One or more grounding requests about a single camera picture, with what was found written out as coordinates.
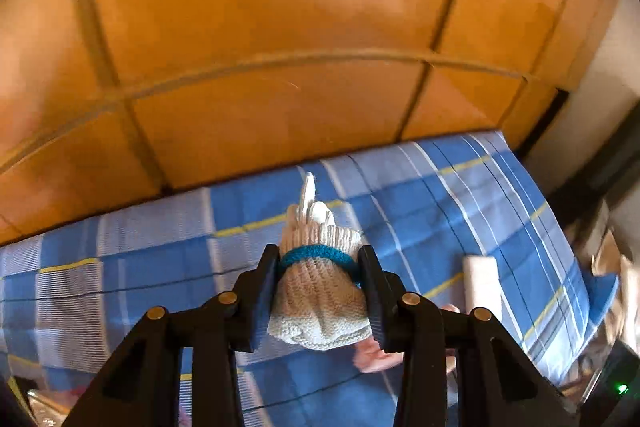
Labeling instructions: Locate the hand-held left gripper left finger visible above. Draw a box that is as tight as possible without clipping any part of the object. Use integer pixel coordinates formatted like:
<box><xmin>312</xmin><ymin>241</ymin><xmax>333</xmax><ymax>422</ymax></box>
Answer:
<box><xmin>60</xmin><ymin>244</ymin><xmax>279</xmax><ymax>427</ymax></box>

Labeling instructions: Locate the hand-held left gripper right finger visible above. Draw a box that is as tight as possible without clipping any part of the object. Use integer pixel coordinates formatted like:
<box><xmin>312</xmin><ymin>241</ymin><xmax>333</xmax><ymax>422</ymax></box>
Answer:
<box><xmin>358</xmin><ymin>245</ymin><xmax>582</xmax><ymax>427</ymax></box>

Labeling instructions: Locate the white knit bundle teal band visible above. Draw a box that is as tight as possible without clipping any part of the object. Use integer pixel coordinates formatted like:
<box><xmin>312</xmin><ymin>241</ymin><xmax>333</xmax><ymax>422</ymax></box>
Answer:
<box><xmin>267</xmin><ymin>173</ymin><xmax>373</xmax><ymax>350</ymax></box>

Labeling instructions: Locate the pink cloth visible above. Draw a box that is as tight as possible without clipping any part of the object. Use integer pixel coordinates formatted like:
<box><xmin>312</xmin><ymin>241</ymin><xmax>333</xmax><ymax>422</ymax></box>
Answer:
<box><xmin>352</xmin><ymin>304</ymin><xmax>461</xmax><ymax>375</ymax></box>

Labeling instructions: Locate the white folded cloth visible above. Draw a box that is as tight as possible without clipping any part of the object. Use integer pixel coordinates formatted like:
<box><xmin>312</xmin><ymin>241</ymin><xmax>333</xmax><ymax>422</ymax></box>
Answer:
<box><xmin>462</xmin><ymin>254</ymin><xmax>503</xmax><ymax>323</ymax></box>

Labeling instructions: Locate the blue plaid bed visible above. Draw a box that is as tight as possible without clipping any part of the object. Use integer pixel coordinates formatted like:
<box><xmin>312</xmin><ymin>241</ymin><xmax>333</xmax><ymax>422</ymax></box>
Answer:
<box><xmin>0</xmin><ymin>131</ymin><xmax>621</xmax><ymax>427</ymax></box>

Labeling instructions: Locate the wooden wardrobe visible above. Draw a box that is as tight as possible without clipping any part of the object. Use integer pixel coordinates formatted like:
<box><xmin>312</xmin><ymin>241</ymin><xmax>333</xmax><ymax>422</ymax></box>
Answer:
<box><xmin>0</xmin><ymin>0</ymin><xmax>623</xmax><ymax>248</ymax></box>

